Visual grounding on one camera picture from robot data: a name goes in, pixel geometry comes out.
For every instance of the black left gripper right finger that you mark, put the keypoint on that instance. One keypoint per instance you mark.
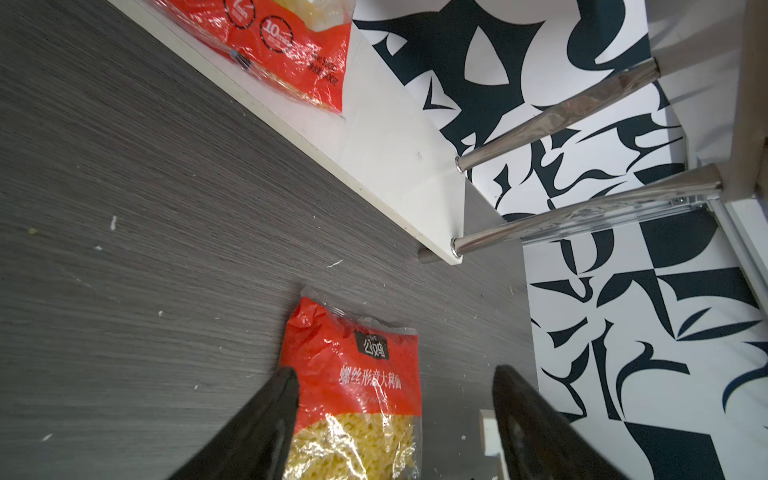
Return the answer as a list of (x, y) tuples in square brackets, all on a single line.
[(537, 441)]

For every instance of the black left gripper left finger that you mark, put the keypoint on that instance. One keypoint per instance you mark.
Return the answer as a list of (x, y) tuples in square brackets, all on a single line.
[(256, 442)]

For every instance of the red macaroni bag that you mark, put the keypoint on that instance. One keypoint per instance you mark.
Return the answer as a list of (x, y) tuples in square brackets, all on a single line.
[(298, 47), (360, 402)]

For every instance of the white two-tier shelf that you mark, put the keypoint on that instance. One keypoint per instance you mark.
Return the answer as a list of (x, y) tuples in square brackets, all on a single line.
[(386, 150)]

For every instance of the aluminium frame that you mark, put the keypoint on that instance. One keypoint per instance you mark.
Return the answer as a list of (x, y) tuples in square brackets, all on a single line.
[(744, 223)]

